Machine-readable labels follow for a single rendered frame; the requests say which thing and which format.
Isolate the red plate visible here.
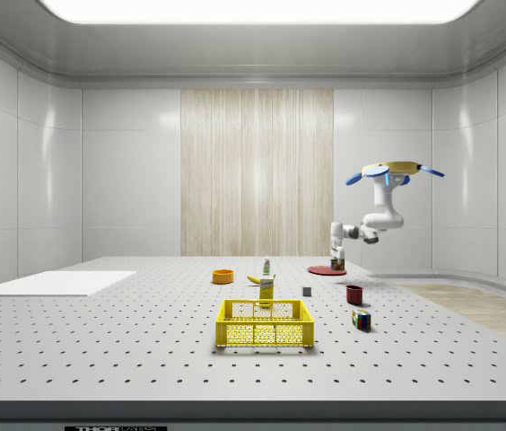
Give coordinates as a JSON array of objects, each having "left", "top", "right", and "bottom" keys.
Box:
[{"left": 307, "top": 264, "right": 348, "bottom": 277}]

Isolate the red mug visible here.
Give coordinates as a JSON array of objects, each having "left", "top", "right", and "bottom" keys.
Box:
[{"left": 345, "top": 284, "right": 366, "bottom": 306}]

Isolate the puzzle cube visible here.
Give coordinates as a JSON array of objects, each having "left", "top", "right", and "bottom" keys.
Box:
[{"left": 351, "top": 308, "right": 373, "bottom": 333}]

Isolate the yellow carton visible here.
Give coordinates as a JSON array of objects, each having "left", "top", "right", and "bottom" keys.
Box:
[{"left": 258, "top": 277, "right": 275, "bottom": 312}]

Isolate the yellow basket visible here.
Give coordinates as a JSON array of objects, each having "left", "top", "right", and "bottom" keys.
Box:
[{"left": 214, "top": 298, "right": 317, "bottom": 350}]

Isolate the yellow bowl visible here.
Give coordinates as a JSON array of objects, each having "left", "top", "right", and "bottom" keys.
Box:
[{"left": 211, "top": 268, "right": 236, "bottom": 286}]

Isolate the white board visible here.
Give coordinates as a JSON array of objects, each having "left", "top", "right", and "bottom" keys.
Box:
[{"left": 0, "top": 269, "right": 138, "bottom": 297}]

